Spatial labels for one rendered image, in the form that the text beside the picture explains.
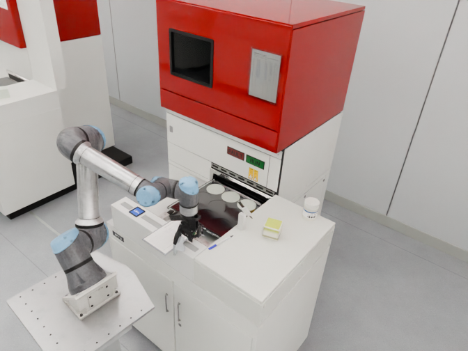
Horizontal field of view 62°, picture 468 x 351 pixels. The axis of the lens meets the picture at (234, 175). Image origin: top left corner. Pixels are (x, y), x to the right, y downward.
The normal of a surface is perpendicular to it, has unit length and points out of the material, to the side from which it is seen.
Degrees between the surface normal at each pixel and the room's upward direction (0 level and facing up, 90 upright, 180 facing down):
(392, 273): 0
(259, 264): 0
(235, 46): 90
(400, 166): 90
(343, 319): 0
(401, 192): 90
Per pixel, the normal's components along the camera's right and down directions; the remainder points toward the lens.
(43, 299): 0.06, -0.84
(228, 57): -0.62, 0.40
